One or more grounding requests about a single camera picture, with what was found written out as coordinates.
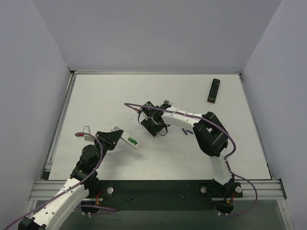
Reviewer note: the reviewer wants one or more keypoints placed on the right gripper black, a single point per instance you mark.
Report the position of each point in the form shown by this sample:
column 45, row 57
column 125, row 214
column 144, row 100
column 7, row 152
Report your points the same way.
column 152, row 120

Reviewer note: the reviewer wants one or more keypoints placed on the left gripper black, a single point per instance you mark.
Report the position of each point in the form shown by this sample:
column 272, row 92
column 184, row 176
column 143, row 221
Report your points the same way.
column 108, row 139

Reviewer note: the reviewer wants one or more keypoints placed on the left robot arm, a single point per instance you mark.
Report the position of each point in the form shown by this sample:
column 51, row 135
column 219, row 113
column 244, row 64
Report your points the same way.
column 83, row 179

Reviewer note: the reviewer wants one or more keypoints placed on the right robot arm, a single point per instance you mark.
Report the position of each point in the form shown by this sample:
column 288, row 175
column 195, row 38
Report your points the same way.
column 212, row 141

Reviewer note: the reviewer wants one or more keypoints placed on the white AC remote with display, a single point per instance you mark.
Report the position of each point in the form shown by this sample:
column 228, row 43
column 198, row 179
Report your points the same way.
column 115, row 128

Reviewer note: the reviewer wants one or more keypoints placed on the black TV remote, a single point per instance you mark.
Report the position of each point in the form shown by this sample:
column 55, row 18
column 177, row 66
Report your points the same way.
column 213, row 91

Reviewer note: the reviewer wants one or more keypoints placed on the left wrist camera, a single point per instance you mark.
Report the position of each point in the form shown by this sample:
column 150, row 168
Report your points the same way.
column 88, row 135

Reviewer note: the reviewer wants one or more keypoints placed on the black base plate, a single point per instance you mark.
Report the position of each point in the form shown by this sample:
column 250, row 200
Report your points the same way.
column 160, row 195

